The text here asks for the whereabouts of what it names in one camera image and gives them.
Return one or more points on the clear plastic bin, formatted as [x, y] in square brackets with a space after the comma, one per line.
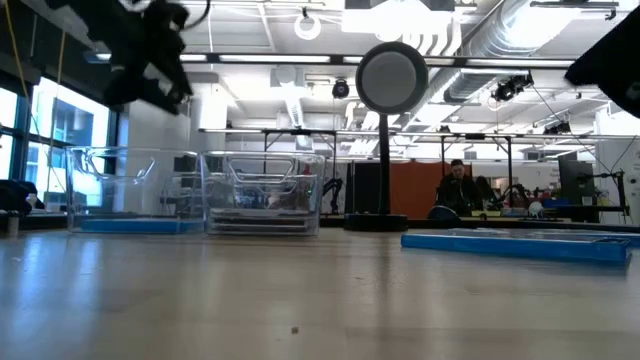
[310, 175]
[130, 190]

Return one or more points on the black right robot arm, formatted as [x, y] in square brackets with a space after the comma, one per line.
[615, 65]

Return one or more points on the large room window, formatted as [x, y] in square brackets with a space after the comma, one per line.
[75, 130]

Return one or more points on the long ceiling light strip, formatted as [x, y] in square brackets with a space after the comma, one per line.
[275, 58]

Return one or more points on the black desk lamp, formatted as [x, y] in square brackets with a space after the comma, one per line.
[392, 77]

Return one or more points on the orange partition panel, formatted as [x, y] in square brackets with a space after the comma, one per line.
[415, 190]

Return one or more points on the person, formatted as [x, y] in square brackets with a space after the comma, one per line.
[457, 192]
[489, 187]

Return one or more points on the black ceiling spotlight cluster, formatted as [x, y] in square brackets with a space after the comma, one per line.
[510, 89]

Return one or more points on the black computer monitor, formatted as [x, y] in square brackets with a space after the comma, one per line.
[575, 182]

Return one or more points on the round black ceiling camera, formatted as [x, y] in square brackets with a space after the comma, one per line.
[340, 89]

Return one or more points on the black background rig frame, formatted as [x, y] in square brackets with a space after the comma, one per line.
[475, 136]

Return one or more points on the silver ventilation duct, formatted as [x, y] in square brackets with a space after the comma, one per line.
[500, 40]

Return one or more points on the black aluminium table frame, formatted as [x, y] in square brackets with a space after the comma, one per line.
[550, 223]

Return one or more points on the black camera stand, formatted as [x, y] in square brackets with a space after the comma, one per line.
[621, 195]

